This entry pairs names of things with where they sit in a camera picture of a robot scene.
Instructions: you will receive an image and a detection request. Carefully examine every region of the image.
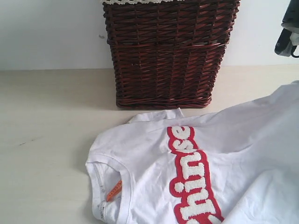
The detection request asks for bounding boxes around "white t-shirt with red lettering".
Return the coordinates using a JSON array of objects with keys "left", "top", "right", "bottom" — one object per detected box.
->
[{"left": 85, "top": 81, "right": 299, "bottom": 224}]

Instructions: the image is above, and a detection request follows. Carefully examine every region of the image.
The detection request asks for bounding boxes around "white lace basket liner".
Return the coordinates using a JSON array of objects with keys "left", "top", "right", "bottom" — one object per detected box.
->
[{"left": 101, "top": 0, "right": 174, "bottom": 5}]

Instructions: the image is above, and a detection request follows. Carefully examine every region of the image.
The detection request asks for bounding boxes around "brown wicker basket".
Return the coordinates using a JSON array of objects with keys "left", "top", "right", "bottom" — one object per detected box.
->
[{"left": 102, "top": 0, "right": 240, "bottom": 109}]

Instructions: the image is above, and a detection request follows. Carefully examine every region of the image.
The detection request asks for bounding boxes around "orange neck label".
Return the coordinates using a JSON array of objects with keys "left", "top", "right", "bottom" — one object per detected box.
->
[{"left": 106, "top": 180, "right": 122, "bottom": 202}]

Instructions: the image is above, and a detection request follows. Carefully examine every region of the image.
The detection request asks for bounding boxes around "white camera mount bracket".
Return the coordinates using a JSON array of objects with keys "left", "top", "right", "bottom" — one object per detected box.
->
[{"left": 290, "top": 32, "right": 299, "bottom": 46}]

